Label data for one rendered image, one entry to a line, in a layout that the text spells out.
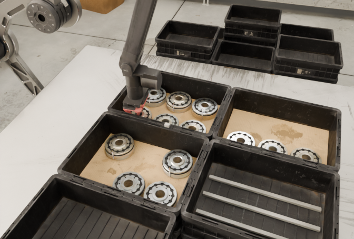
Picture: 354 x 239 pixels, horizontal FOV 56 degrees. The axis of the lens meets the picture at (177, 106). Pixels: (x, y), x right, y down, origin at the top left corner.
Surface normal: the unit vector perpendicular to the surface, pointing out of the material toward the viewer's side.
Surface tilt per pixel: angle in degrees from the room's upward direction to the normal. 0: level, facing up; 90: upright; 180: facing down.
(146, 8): 97
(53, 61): 0
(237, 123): 0
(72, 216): 0
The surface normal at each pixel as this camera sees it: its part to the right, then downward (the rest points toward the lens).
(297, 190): -0.01, -0.76
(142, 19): -0.24, 0.72
